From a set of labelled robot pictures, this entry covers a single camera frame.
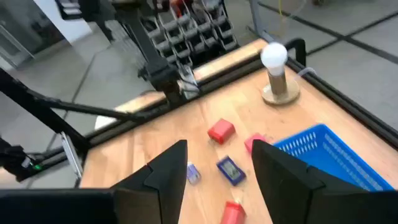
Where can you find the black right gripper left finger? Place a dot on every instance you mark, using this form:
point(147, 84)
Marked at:
point(161, 193)

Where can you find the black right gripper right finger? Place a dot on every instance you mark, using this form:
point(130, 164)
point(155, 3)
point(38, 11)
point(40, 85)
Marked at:
point(280, 186)

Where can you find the blue digital clock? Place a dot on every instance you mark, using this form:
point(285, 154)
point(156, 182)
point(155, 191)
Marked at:
point(231, 170)

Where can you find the pinkish red plug adapter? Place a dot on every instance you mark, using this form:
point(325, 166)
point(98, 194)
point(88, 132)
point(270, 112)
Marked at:
point(251, 143)

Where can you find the small red plug charger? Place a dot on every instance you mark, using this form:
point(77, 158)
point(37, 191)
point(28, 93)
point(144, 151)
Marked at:
point(233, 214)

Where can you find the large red square charger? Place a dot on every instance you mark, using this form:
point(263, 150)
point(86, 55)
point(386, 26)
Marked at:
point(221, 131)

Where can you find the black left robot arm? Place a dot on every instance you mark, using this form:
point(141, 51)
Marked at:
point(146, 40)

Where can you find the small purple plug adapter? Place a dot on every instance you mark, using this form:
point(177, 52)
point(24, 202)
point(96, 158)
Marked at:
point(194, 173)

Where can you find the blue plastic mesh basket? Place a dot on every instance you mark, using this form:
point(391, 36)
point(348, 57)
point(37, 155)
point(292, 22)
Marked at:
point(335, 158)

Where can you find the black device with green light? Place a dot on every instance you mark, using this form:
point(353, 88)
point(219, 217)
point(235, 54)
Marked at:
point(15, 158)

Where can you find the black storage bin rack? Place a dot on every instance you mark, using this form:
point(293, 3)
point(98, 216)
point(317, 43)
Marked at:
point(186, 34)

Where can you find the grey metal stand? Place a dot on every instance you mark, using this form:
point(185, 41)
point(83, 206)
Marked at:
point(256, 18)

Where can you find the silver metal bracket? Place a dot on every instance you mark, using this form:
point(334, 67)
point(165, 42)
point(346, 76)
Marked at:
point(72, 155)

